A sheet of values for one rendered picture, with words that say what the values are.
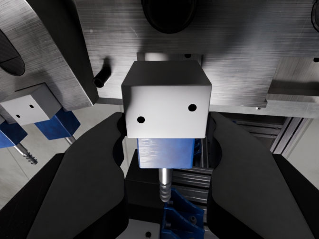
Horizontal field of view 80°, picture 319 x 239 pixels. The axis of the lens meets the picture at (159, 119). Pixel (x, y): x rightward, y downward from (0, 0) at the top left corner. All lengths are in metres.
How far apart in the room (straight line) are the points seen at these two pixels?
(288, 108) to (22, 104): 0.34
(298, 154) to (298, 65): 1.47
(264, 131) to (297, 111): 0.81
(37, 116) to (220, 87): 0.21
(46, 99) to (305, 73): 0.27
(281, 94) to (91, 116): 1.39
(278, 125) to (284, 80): 0.91
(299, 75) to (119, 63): 0.16
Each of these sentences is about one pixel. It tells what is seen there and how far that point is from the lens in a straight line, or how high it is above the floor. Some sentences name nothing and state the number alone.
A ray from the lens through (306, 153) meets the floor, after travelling 1.68.
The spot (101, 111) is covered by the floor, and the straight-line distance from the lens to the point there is 1.44.
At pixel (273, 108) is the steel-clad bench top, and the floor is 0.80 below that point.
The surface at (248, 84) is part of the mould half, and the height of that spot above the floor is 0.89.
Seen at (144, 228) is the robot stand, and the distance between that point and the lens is 0.34.
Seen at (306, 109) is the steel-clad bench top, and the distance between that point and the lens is 0.33.
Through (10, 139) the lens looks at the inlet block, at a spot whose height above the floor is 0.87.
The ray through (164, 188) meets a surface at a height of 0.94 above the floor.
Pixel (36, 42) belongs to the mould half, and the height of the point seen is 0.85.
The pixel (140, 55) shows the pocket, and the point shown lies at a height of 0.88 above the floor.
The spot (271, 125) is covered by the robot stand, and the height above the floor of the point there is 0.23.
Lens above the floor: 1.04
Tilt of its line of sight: 51 degrees down
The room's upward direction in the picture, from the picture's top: 166 degrees counter-clockwise
